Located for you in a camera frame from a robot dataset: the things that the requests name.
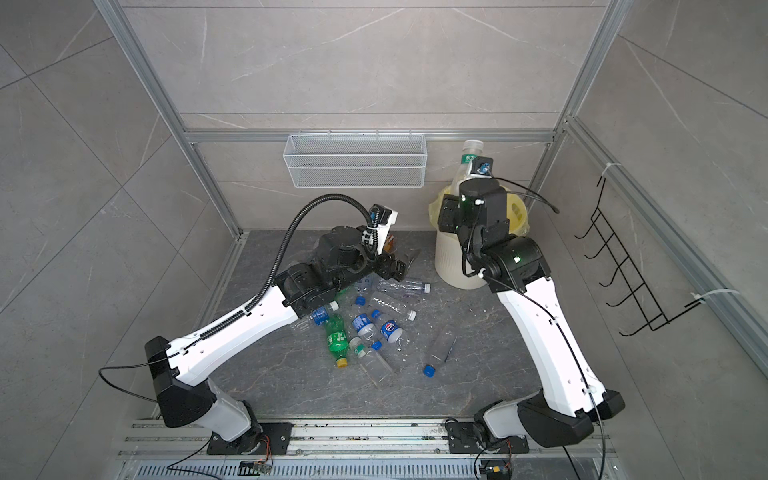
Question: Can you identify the clear bottle blue cap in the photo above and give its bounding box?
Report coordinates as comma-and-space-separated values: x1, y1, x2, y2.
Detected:
422, 327, 458, 378
450, 139, 484, 196

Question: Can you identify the Pocari blue label bottle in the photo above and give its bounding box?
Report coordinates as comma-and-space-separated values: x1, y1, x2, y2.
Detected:
290, 301, 339, 333

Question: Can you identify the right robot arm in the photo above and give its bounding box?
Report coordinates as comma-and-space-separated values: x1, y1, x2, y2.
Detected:
438, 177, 625, 448

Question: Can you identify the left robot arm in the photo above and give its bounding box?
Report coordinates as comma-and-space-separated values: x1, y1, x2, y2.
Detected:
145, 226, 410, 442

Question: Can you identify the yellow bin liner bag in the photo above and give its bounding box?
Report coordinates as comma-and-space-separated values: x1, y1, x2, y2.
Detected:
428, 185, 530, 236

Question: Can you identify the white plastic waste bin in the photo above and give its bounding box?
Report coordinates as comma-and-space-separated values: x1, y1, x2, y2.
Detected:
435, 231, 487, 290

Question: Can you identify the amber tea bottle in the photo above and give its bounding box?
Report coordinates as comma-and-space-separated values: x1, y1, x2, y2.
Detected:
383, 234, 397, 253

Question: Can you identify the clear crushed bottle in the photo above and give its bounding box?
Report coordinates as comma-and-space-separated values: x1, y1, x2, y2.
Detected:
370, 292, 417, 321

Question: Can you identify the blue label bottle centre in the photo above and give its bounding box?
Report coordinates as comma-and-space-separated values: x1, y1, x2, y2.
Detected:
351, 295, 383, 351

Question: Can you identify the Pepsi blue label bottle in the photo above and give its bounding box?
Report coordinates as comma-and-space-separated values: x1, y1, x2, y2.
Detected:
371, 309, 410, 353

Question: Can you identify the green Sprite bottle yellow cap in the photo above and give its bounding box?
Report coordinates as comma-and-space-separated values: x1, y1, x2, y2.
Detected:
324, 315, 349, 368

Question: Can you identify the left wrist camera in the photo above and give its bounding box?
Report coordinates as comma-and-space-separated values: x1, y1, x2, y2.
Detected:
367, 204, 398, 246

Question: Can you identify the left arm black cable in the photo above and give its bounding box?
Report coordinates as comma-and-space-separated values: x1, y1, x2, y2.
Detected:
98, 193, 376, 404

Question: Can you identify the white wire mesh basket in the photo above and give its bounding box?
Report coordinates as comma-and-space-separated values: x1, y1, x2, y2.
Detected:
283, 133, 428, 189

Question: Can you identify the black wire hook rack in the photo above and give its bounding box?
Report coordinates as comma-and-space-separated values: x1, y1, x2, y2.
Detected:
574, 177, 739, 338

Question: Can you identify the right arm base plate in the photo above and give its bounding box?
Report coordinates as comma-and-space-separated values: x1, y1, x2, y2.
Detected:
443, 418, 530, 454

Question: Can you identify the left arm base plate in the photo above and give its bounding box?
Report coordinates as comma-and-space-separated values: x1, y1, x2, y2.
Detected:
206, 422, 293, 456

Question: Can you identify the aluminium front rail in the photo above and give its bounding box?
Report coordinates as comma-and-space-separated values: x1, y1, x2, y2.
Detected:
112, 418, 626, 479

